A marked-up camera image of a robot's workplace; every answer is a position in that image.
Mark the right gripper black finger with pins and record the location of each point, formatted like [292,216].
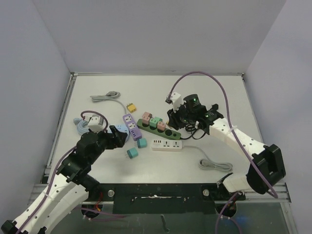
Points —
[181,123]
[171,118]

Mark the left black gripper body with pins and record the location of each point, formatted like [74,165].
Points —
[105,139]

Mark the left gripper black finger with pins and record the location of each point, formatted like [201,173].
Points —
[117,142]
[116,134]

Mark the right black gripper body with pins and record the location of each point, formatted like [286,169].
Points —
[182,113]

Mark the pink plug adapter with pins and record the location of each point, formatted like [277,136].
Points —
[161,126]
[146,117]

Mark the teal plug adapter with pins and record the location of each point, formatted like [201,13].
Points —
[132,153]
[141,143]

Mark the green plug adapter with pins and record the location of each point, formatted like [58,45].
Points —
[153,122]

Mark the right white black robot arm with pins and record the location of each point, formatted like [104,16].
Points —
[266,162]

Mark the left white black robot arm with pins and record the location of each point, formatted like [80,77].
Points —
[70,184]

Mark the round blue power strip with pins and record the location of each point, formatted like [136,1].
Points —
[122,128]

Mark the green power strip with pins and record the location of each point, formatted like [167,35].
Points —
[167,133]

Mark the purple power strip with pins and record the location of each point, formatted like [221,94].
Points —
[131,125]

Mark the white power strip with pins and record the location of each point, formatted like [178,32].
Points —
[166,145]

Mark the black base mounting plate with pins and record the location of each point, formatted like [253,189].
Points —
[163,198]

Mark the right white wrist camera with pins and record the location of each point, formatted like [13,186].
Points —
[175,99]

